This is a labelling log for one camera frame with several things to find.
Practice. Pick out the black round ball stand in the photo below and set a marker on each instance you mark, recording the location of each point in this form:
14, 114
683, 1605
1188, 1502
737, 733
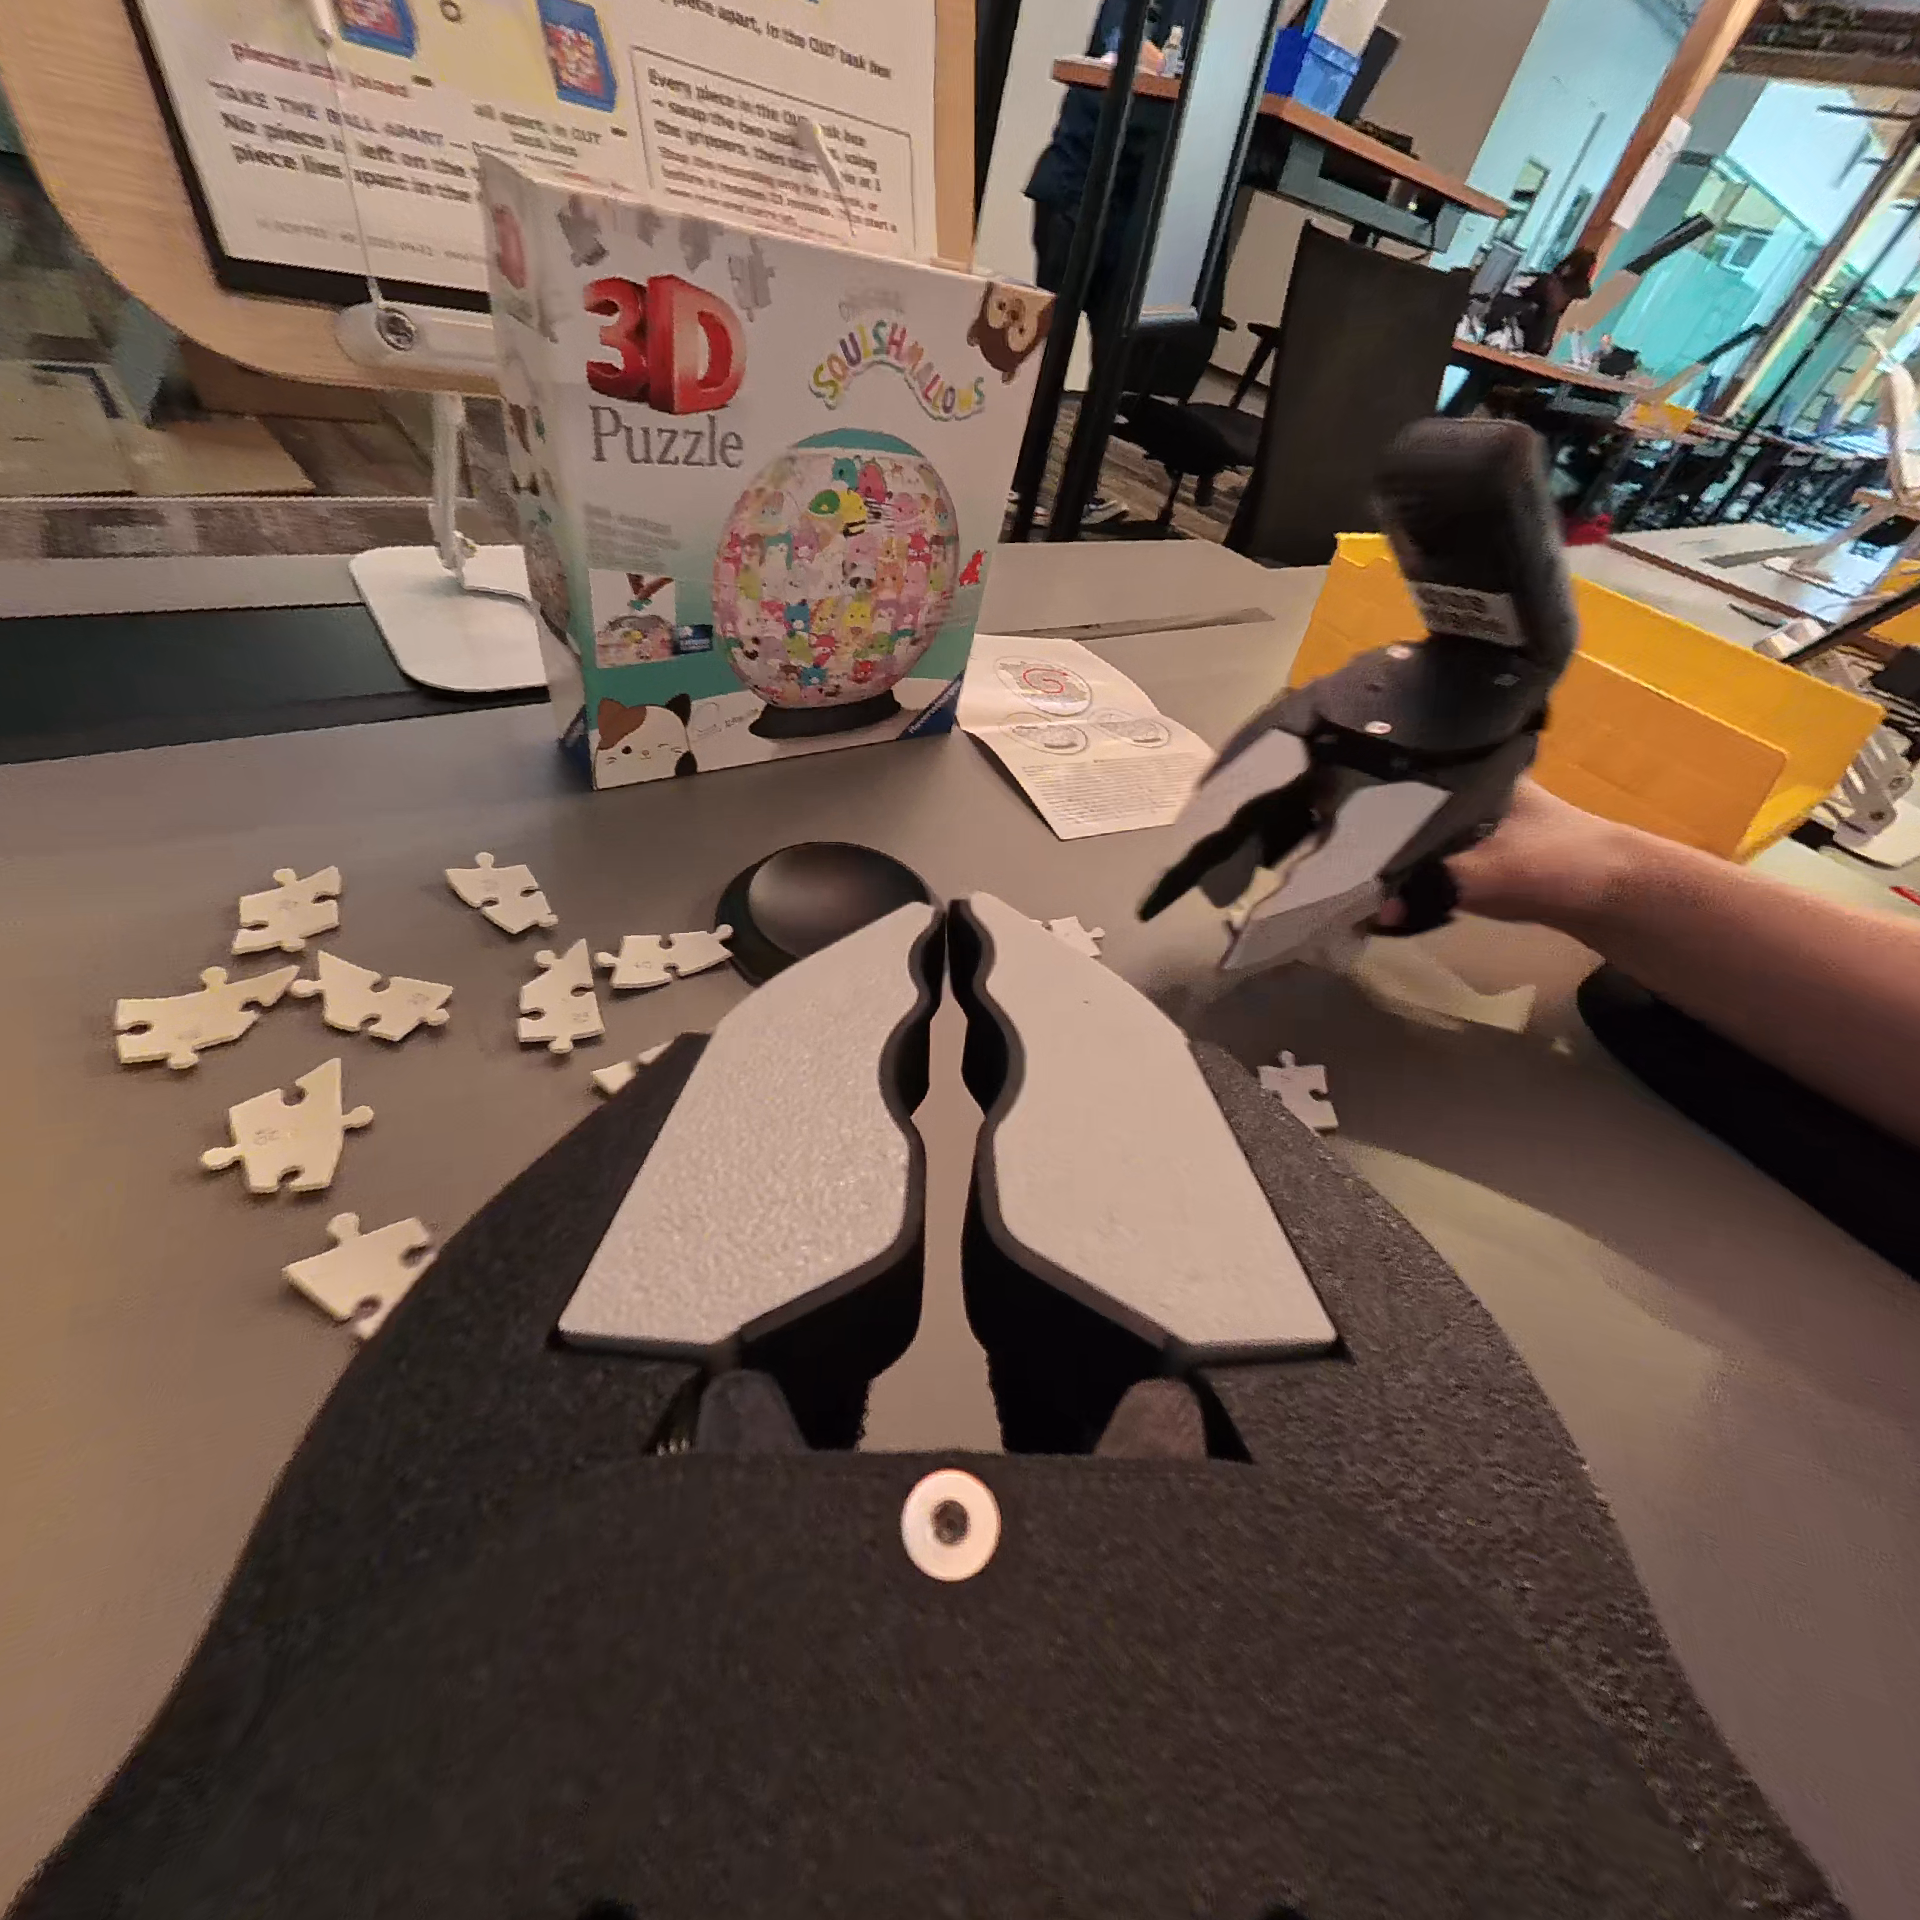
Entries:
820, 902

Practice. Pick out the wooden display board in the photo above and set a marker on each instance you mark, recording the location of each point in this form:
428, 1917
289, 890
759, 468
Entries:
107, 254

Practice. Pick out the colourful puzzle ball box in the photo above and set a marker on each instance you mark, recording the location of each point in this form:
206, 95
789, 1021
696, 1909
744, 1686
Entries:
780, 525

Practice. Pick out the person's right forearm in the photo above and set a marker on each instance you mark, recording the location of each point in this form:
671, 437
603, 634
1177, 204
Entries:
1787, 974

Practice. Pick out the wooden office desk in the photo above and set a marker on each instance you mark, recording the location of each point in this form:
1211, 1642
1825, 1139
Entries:
1381, 164

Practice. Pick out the person's right hand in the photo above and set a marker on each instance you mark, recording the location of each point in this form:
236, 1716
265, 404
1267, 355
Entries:
1559, 863

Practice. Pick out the yellow plastic bin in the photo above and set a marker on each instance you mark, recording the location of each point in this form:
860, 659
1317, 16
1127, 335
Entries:
1680, 720

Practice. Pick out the black framed partition panel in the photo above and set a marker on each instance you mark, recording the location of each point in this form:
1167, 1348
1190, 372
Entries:
1223, 150

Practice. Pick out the instruction poster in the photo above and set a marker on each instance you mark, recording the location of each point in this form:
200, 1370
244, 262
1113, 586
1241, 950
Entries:
301, 150

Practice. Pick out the black quilted armrest pad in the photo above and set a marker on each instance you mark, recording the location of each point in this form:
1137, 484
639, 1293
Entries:
1771, 1141

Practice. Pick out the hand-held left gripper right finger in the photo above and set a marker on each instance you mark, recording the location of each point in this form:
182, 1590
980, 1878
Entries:
1156, 1186

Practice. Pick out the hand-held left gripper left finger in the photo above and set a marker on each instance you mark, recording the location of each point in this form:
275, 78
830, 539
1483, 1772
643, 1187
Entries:
750, 1186

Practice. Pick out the white puzzle pieces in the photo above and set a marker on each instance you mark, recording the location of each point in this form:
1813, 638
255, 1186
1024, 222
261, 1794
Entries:
278, 1141

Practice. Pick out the blue storage bin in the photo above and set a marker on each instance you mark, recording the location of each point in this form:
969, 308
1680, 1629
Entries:
1312, 60

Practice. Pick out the white display board stand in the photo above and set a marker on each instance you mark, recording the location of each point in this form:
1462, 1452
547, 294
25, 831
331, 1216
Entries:
451, 630

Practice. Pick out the white instruction leaflet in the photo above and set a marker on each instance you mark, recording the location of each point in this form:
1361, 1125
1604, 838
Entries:
1096, 781

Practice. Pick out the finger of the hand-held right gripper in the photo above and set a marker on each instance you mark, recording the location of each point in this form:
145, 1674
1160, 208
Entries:
1261, 788
1365, 855

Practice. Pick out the black high-back office chair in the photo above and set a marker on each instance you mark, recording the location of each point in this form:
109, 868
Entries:
1349, 390

